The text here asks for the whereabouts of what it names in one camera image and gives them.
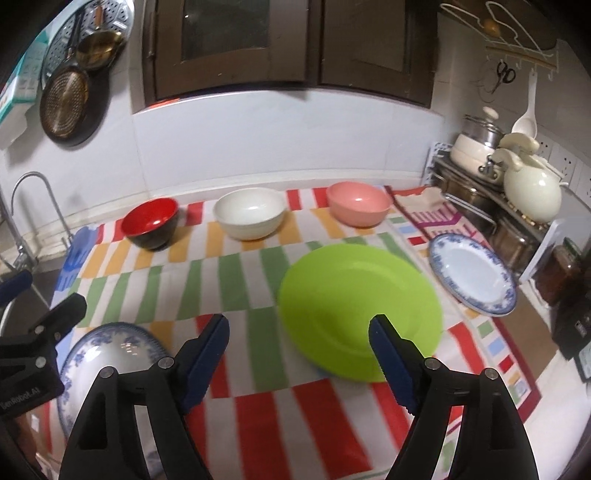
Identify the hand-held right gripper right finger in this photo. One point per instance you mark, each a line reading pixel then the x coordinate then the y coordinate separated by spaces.
pixel 391 364

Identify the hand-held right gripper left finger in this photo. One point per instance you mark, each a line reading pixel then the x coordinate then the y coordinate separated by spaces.
pixel 208 364

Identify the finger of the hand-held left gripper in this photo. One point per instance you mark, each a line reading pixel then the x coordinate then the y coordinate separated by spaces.
pixel 16 286
pixel 60 316

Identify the green plate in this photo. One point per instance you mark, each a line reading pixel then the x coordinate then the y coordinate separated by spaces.
pixel 360 304

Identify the pink bowl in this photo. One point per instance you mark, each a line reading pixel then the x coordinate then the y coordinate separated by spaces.
pixel 358 203

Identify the steel sink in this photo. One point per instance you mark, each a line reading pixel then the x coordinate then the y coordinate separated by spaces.
pixel 44 281

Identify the blue patterned white plate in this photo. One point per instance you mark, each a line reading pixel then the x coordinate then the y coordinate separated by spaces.
pixel 115 350
pixel 471 272

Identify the colourful striped cloth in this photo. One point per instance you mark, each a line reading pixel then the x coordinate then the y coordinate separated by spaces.
pixel 231 277

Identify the steel faucet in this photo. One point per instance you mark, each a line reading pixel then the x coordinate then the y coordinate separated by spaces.
pixel 34 174

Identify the red and black bowl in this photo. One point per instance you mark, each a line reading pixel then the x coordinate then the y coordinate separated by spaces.
pixel 150 221

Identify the white bowl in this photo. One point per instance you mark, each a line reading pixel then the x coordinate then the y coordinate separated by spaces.
pixel 249 212

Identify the large steel pot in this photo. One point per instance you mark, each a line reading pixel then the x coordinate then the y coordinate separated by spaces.
pixel 512 240
pixel 466 194

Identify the black appliance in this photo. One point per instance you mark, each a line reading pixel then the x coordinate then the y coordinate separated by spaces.
pixel 572 323

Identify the black frying pan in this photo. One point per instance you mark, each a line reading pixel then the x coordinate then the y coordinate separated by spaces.
pixel 64 101

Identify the glass jar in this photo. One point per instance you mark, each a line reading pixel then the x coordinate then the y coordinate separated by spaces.
pixel 558 272

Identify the teal and white box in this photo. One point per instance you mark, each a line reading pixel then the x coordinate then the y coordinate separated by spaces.
pixel 23 83

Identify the metal pot rack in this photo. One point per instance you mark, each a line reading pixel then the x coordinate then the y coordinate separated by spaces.
pixel 434 161

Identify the cream pot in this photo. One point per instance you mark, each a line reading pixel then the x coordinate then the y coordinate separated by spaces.
pixel 468 154

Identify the cream kettle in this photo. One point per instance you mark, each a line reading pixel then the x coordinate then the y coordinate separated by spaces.
pixel 531 189

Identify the hanging brass ladle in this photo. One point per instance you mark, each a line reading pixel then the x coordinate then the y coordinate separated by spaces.
pixel 97 50

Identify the steel pot with lid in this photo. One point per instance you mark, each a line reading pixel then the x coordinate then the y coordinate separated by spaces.
pixel 482 129

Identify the white ladle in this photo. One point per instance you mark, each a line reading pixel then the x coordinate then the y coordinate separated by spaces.
pixel 524 122

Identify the perforated steel steamer tray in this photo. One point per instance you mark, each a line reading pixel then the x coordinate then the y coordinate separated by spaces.
pixel 115 14

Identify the black scissors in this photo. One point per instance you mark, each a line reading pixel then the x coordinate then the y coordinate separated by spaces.
pixel 508 74

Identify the dark wooden cabinet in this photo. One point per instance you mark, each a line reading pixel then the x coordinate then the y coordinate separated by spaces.
pixel 295 41

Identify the white wall socket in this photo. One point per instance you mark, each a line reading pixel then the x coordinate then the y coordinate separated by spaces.
pixel 545 148
pixel 568 161

